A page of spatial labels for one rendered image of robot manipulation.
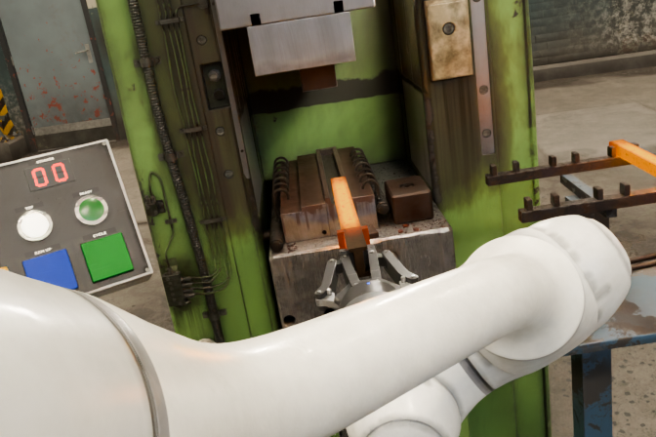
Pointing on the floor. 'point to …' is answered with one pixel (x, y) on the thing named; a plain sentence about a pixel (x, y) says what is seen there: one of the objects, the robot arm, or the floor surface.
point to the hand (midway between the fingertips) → (356, 250)
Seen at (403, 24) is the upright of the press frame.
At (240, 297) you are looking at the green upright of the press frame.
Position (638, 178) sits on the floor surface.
